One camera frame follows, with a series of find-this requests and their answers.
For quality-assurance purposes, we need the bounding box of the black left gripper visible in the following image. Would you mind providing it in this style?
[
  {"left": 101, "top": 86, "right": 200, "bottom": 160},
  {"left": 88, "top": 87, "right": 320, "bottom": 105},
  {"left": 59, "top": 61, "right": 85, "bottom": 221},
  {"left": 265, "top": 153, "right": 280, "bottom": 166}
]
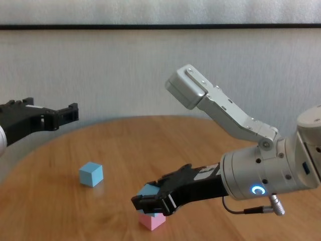
[{"left": 0, "top": 96, "right": 79, "bottom": 147}]

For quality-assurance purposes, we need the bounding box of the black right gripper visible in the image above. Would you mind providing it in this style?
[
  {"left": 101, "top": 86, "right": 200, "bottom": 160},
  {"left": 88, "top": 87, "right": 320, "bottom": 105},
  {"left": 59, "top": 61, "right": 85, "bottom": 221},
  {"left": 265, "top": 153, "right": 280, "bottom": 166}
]
[{"left": 130, "top": 163, "right": 227, "bottom": 216}]

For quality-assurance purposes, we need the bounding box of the light blue cube block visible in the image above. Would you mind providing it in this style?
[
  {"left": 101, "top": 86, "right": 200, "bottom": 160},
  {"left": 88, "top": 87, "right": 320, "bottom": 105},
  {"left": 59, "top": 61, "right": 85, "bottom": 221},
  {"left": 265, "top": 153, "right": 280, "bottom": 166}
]
[
  {"left": 79, "top": 162, "right": 104, "bottom": 188},
  {"left": 137, "top": 182, "right": 167, "bottom": 218}
]

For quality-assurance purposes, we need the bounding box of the pink cube block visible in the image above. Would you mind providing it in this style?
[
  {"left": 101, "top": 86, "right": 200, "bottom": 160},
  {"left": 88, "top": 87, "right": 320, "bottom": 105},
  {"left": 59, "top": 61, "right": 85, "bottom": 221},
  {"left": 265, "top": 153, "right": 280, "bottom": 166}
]
[{"left": 138, "top": 211, "right": 167, "bottom": 231}]

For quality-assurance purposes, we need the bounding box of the frosted white window panel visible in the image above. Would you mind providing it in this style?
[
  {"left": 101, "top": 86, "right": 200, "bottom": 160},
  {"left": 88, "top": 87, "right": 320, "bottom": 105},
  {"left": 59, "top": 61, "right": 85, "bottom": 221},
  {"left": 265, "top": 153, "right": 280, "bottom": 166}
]
[{"left": 0, "top": 0, "right": 321, "bottom": 26}]

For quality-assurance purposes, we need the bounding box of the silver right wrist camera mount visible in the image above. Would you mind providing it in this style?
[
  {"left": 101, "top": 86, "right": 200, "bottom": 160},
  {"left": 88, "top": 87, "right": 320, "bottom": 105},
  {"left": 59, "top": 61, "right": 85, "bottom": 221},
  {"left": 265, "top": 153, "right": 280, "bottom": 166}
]
[{"left": 165, "top": 64, "right": 281, "bottom": 152}]

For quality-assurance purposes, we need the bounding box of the cable with metal connector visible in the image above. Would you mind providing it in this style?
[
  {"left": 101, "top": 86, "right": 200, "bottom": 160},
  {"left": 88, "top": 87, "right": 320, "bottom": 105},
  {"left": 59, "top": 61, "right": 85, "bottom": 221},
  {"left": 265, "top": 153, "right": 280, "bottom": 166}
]
[{"left": 222, "top": 192, "right": 286, "bottom": 216}]

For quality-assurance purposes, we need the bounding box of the black wall rail strip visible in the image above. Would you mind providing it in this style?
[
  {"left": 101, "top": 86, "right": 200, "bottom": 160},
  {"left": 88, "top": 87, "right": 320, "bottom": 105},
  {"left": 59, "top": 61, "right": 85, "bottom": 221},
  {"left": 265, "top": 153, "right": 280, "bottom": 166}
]
[{"left": 0, "top": 24, "right": 321, "bottom": 31}]

